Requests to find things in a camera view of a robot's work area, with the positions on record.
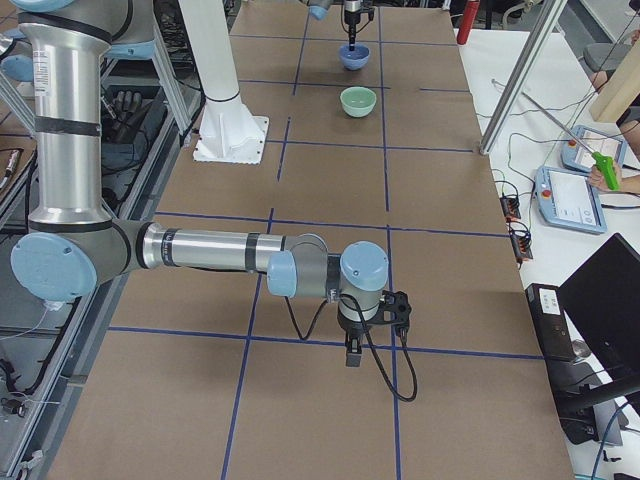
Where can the white pillar with base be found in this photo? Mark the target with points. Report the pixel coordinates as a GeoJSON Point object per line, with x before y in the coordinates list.
{"type": "Point", "coordinates": [228, 131]}

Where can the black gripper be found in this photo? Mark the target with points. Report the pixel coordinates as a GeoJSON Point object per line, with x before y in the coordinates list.
{"type": "Point", "coordinates": [353, 16]}
{"type": "Point", "coordinates": [352, 326]}

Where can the black desktop box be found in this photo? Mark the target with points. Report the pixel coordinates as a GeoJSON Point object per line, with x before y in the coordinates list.
{"type": "Point", "coordinates": [551, 327]}

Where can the near blue teach pendant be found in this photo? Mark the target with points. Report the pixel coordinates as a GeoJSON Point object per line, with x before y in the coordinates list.
{"type": "Point", "coordinates": [566, 200]}

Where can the black monitor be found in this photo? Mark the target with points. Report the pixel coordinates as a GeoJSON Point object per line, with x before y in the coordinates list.
{"type": "Point", "coordinates": [601, 299]}

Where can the red cylinder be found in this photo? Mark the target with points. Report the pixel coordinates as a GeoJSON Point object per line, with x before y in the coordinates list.
{"type": "Point", "coordinates": [467, 21]}

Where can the green bowl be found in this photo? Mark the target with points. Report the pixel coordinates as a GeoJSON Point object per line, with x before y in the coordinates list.
{"type": "Point", "coordinates": [358, 101]}

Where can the blue bowl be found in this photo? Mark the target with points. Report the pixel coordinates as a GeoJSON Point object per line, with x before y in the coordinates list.
{"type": "Point", "coordinates": [354, 57]}

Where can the black orange adapter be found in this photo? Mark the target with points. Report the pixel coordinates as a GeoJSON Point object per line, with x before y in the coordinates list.
{"type": "Point", "coordinates": [509, 200]}
{"type": "Point", "coordinates": [521, 240]}

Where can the aluminium frame post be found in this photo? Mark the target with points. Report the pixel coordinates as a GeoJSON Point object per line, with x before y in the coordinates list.
{"type": "Point", "coordinates": [532, 49]}

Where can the far blue teach pendant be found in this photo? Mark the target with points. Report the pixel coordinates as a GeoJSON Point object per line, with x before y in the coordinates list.
{"type": "Point", "coordinates": [575, 157]}

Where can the near black orange adapter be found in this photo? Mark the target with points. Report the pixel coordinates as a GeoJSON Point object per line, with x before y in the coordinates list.
{"type": "Point", "coordinates": [521, 240]}

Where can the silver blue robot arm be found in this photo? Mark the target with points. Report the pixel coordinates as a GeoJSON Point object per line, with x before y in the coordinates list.
{"type": "Point", "coordinates": [74, 245]}
{"type": "Point", "coordinates": [319, 8]}

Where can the green handled reacher grabber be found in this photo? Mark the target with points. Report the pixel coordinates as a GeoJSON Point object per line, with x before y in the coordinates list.
{"type": "Point", "coordinates": [605, 161]}

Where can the blue teach pendant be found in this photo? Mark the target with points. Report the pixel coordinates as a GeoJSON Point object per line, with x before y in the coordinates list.
{"type": "Point", "coordinates": [566, 200]}
{"type": "Point", "coordinates": [575, 157]}

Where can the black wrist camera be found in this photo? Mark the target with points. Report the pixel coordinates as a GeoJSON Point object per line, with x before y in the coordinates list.
{"type": "Point", "coordinates": [368, 10]}
{"type": "Point", "coordinates": [394, 310]}

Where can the far black orange adapter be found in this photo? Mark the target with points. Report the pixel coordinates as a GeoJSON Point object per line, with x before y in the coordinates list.
{"type": "Point", "coordinates": [509, 200]}

